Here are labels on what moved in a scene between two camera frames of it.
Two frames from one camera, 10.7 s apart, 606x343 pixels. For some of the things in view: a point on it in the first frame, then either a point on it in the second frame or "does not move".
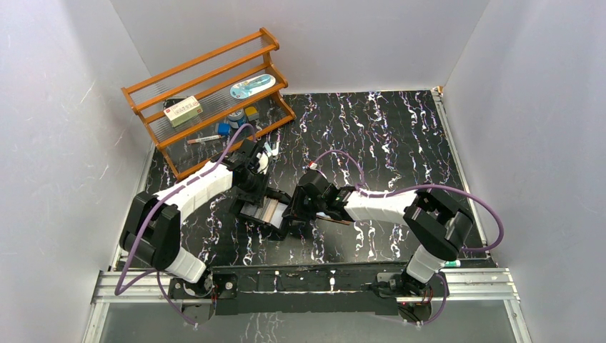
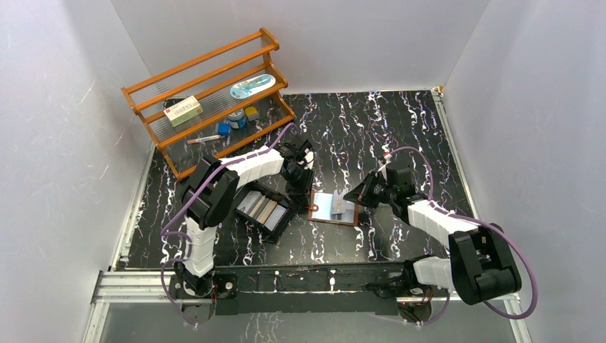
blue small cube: (224, 128) does not move
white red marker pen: (204, 138) does not move
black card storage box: (265, 214) does not move
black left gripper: (255, 202) to (297, 188)
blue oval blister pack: (250, 86) does not move
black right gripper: (295, 209) to (361, 194)
